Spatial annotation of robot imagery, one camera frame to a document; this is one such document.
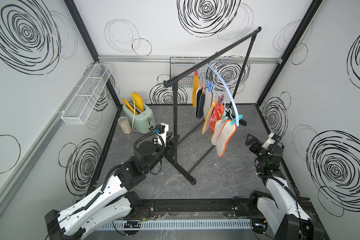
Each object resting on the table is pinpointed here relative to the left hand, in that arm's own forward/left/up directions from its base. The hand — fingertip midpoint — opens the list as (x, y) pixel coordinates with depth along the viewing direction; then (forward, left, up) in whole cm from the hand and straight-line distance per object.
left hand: (175, 134), depth 66 cm
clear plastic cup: (+21, +34, -22) cm, 46 cm away
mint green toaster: (+20, +22, -17) cm, 34 cm away
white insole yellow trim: (+4, -20, +3) cm, 21 cm away
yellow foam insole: (+12, -16, -6) cm, 21 cm away
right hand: (+8, -43, -14) cm, 46 cm away
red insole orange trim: (+9, -19, +4) cm, 22 cm away
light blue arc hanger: (+57, -35, -9) cm, 68 cm away
